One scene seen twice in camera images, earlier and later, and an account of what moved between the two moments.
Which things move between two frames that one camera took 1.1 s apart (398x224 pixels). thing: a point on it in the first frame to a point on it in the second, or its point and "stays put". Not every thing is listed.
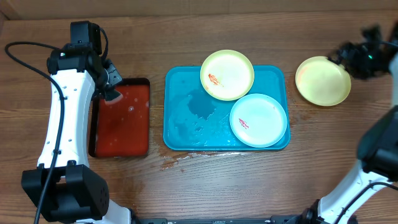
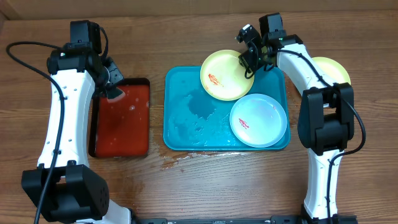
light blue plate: x=258 y=120 stays put
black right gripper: x=354 y=60 to x=251 y=61
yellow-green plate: x=227 y=75 stays put
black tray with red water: x=121 y=129 stays put
